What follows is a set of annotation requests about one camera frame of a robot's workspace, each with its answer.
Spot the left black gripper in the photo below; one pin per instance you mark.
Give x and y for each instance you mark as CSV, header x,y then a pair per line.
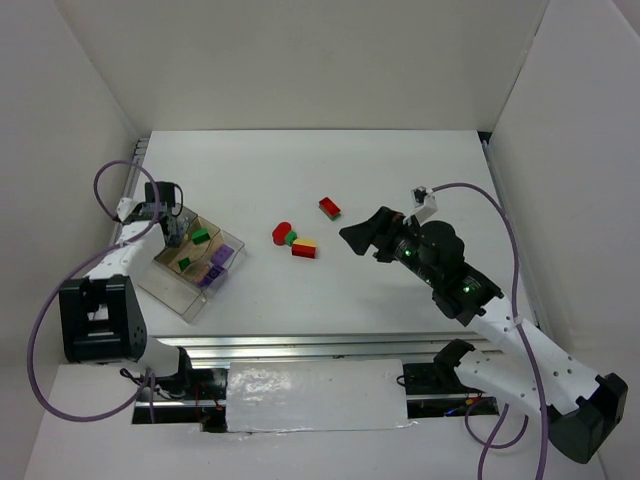
x,y
173,226

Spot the purple rounded lego brick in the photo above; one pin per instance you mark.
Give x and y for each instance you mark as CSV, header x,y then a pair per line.
x,y
222,254

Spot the yellow rounded lego brick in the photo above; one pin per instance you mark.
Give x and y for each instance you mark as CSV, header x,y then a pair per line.
x,y
304,242

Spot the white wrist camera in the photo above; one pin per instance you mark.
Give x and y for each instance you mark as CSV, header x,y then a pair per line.
x,y
425,206
131,211

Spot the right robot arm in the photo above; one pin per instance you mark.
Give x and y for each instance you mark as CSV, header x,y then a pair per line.
x,y
578,407

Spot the purple butterfly lego piece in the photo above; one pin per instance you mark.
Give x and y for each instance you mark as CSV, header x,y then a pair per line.
x,y
202,279

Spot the long clear plastic container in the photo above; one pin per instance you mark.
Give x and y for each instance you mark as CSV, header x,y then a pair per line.
x,y
173,292

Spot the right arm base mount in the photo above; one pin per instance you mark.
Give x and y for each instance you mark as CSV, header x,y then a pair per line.
x,y
434,391

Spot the red flat lego brick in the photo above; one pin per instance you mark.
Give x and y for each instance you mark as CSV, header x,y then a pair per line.
x,y
327,203

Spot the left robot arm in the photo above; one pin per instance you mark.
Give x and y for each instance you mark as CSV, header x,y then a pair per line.
x,y
102,321

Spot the red rounded lego brick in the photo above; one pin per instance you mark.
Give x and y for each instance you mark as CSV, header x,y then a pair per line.
x,y
280,232

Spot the aluminium front rail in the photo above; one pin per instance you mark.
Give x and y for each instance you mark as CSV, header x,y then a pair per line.
x,y
205,350

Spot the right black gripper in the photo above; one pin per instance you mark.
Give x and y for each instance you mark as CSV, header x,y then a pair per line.
x,y
385,235

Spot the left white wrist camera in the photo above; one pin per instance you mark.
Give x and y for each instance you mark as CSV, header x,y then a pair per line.
x,y
131,211

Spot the small green lego brick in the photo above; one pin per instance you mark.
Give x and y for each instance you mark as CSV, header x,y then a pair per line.
x,y
290,238

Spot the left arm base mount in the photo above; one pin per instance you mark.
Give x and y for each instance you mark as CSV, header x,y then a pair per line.
x,y
203,406

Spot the amber plastic container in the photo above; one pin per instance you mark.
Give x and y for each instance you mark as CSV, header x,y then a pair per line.
x,y
188,249

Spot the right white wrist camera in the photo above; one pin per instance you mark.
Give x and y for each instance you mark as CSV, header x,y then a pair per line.
x,y
425,206

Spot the small purple square lego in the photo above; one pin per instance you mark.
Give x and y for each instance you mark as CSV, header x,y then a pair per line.
x,y
214,272

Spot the green long lego brick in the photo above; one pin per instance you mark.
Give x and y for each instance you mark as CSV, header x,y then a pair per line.
x,y
200,236

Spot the white foam board cover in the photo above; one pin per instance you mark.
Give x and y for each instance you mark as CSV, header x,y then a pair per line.
x,y
335,395

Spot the small green lego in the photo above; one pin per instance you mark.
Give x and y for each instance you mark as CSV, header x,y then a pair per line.
x,y
184,264

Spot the small clear plastic container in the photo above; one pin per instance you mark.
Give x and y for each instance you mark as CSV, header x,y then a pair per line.
x,y
222,237

